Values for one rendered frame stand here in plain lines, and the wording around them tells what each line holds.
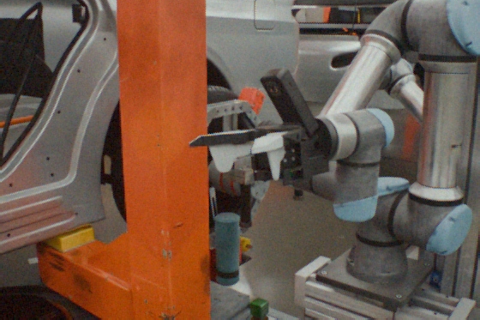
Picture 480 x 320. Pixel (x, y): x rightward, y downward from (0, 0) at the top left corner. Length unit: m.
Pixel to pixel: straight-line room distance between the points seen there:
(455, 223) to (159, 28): 0.76
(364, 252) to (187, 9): 0.71
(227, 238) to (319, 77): 2.65
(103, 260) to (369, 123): 0.98
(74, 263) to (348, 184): 1.04
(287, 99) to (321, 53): 3.49
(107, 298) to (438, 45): 1.14
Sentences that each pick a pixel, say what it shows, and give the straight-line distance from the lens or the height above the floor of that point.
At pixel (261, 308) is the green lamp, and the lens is 1.40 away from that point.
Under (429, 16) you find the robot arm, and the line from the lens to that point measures 1.03.
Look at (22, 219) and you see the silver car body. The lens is 1.61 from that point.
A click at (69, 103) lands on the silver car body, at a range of 1.66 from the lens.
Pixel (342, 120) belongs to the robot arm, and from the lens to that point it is 0.79.
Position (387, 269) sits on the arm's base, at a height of 0.85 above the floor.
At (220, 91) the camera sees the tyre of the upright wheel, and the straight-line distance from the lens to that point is 1.92.
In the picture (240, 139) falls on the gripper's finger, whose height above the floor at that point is 1.23.
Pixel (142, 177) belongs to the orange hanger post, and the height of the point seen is 1.03.
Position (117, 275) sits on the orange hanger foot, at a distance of 1.52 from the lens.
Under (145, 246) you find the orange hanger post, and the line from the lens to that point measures 1.33.
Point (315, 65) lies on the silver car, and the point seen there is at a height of 1.11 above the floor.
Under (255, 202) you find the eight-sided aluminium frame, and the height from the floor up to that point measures 0.69.
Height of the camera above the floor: 1.38
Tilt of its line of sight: 12 degrees down
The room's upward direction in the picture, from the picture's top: straight up
